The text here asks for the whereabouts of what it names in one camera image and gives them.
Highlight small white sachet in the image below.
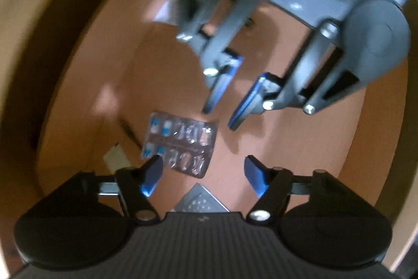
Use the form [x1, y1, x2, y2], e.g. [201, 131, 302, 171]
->
[103, 144, 131, 173]

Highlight blue capsule blister pack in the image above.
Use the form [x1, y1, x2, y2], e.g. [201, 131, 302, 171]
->
[141, 111, 218, 178]

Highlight black hair clip left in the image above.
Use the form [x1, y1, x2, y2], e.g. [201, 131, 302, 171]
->
[118, 118, 142, 149]

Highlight silver foil packet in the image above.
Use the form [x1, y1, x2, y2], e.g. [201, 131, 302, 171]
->
[173, 183, 229, 213]

